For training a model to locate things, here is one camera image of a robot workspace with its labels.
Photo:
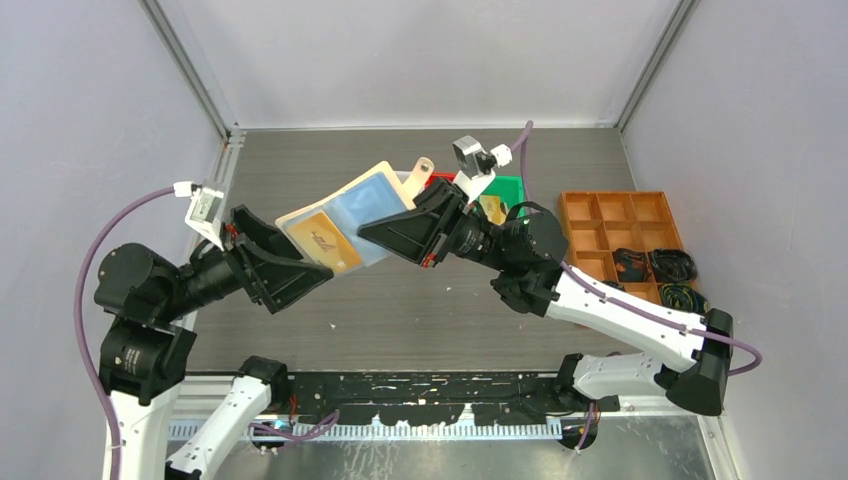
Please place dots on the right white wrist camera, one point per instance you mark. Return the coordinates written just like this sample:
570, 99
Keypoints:
477, 166

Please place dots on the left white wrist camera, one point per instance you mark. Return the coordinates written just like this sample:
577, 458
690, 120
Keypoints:
206, 208

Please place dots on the gold VIP card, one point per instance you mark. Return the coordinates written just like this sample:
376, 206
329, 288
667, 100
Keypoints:
322, 242

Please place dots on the green plastic bin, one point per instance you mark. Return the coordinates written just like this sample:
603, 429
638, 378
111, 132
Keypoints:
508, 188

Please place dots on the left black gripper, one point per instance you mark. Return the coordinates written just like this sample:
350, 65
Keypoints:
279, 282

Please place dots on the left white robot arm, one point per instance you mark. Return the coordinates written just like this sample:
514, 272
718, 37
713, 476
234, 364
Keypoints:
143, 357

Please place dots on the red plastic bin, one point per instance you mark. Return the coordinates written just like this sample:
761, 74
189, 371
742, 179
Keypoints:
447, 176

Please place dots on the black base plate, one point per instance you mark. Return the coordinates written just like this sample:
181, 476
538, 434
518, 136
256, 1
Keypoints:
426, 398

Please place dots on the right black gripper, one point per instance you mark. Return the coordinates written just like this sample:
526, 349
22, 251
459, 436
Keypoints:
427, 231

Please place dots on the orange compartment tray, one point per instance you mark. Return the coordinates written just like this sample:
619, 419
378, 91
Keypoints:
628, 240

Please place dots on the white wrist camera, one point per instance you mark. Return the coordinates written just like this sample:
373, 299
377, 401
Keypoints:
206, 208
477, 166

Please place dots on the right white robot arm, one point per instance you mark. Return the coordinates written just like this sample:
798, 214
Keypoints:
681, 356

